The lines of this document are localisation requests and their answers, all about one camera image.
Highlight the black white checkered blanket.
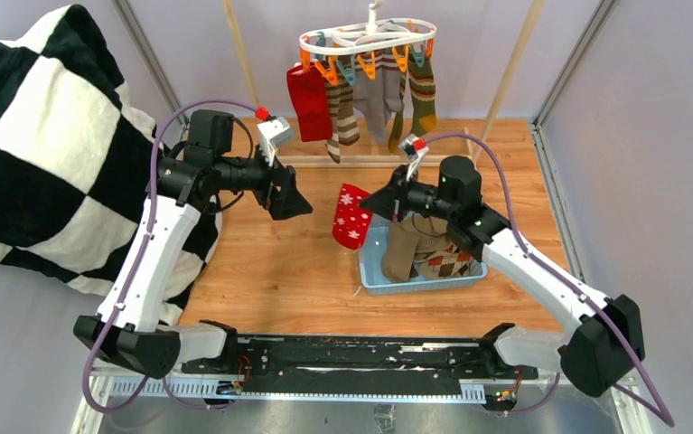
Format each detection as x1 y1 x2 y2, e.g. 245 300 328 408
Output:
0 5 225 328

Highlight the wooden clothes rack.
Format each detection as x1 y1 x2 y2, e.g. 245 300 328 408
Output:
220 0 546 168

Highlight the brown striped sock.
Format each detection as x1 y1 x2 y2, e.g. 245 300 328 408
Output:
325 73 361 164

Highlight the red patterned sock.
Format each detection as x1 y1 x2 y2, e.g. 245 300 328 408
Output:
332 184 373 250

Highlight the light blue plastic basket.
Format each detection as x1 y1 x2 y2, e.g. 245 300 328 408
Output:
359 215 488 296

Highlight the tan brown sock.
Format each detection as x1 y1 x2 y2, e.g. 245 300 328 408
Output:
381 223 420 283
411 214 452 259

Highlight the teal clothes peg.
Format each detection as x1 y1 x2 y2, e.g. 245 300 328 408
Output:
335 55 356 86

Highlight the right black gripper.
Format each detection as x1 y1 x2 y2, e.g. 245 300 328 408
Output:
361 165 457 223

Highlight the orange clothes peg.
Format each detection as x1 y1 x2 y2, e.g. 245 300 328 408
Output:
314 56 340 86

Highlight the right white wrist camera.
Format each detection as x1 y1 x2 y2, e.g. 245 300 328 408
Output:
398 134 428 182

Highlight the yellow clothes peg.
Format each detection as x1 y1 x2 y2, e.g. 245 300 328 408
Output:
356 51 377 80

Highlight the green striped sock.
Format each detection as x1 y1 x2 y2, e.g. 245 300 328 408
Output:
408 61 437 137
388 74 407 153

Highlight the grey sock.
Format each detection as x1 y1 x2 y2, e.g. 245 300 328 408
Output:
353 54 403 145

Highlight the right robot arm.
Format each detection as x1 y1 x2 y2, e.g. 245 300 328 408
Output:
360 156 645 397

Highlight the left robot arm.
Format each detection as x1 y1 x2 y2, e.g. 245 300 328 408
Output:
73 108 313 379

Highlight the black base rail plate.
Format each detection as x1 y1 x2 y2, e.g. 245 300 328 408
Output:
181 334 538 398

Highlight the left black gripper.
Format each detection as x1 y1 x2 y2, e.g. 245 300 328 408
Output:
214 138 313 218

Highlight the white round clip hanger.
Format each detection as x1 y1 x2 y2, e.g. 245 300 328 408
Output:
297 1 437 56

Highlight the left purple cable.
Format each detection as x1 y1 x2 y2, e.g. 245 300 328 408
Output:
81 99 270 414

